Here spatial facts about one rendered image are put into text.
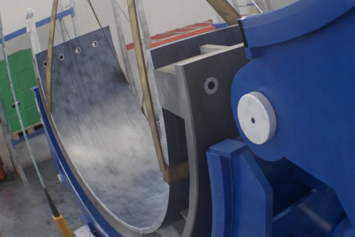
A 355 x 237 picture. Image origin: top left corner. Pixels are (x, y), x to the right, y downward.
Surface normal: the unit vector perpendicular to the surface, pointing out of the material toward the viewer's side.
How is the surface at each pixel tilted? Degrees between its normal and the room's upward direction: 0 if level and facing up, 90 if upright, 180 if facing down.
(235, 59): 94
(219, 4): 105
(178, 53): 92
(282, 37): 90
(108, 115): 55
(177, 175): 115
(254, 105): 90
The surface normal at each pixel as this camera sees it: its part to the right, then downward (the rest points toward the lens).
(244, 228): -0.83, 0.32
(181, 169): 0.54, 0.48
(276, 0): 0.51, 0.08
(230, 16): -0.58, 0.54
